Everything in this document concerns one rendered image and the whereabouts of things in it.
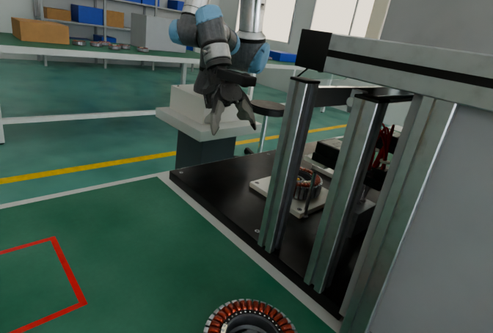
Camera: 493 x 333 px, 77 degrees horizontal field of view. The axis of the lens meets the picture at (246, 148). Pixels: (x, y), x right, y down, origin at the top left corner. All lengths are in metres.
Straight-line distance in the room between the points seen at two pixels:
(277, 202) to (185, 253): 0.17
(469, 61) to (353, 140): 0.14
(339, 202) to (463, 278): 0.15
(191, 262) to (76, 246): 0.18
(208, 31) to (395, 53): 0.61
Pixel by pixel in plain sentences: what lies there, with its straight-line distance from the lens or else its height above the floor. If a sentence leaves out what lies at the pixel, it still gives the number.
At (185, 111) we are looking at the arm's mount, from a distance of 1.27.
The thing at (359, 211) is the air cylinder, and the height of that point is 0.82.
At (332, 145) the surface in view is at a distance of 0.63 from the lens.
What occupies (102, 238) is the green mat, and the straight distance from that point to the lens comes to 0.59.
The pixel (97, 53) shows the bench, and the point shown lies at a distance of 2.99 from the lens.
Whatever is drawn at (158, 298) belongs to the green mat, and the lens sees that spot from 0.48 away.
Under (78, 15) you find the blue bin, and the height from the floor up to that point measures 0.89.
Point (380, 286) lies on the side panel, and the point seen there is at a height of 0.85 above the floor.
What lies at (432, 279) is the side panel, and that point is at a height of 0.89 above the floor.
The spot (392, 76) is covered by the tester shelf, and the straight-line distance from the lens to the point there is 0.36.
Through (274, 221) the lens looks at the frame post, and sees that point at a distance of 0.51.
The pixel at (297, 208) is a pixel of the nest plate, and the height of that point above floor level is 0.78.
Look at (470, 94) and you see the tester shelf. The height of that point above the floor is 1.08.
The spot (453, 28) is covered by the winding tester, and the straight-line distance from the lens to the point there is 0.46.
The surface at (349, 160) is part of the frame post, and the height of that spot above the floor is 0.97.
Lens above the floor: 1.10
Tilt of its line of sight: 20 degrees down
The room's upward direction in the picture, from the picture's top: 9 degrees clockwise
